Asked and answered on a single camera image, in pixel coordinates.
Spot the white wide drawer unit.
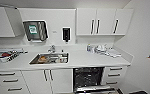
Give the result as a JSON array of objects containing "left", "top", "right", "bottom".
[{"left": 0, "top": 69, "right": 25, "bottom": 94}]

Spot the chrome sink faucet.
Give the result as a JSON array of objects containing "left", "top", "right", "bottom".
[{"left": 47, "top": 44, "right": 57, "bottom": 54}]

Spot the dish rack with utensils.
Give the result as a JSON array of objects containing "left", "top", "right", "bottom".
[{"left": 0, "top": 48, "right": 29, "bottom": 64}]

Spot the small white bottle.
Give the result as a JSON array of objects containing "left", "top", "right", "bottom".
[{"left": 90, "top": 46, "right": 95, "bottom": 54}]

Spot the black wall soap dispenser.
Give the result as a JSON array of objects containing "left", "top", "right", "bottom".
[{"left": 61, "top": 27, "right": 72, "bottom": 43}]

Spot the white narrow three-drawer unit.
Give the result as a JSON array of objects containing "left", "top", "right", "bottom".
[{"left": 102, "top": 65, "right": 128, "bottom": 86}]

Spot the white two-door sink cabinet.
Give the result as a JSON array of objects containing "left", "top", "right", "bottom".
[{"left": 21, "top": 68, "right": 74, "bottom": 94}]

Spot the grey paper towel dispenser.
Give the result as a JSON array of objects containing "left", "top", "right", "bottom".
[{"left": 22, "top": 20, "right": 49, "bottom": 43}]

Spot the stack of white bowls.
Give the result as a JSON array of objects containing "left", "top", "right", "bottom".
[{"left": 94, "top": 44, "right": 108, "bottom": 55}]

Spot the bowl with orange food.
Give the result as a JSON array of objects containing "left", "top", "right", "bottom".
[{"left": 38, "top": 55, "right": 49, "bottom": 64}]

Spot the white three-door wall cabinet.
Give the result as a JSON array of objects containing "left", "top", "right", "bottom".
[{"left": 75, "top": 8, "right": 135, "bottom": 37}]

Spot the white mug with print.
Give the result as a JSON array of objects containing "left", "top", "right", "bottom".
[{"left": 58, "top": 56, "right": 68, "bottom": 64}]

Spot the stainless steel sink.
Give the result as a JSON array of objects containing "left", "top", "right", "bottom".
[{"left": 28, "top": 52, "right": 71, "bottom": 66}]

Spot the white two-door wall cabinet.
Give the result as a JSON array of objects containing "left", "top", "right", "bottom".
[{"left": 0, "top": 7, "right": 20, "bottom": 38}]

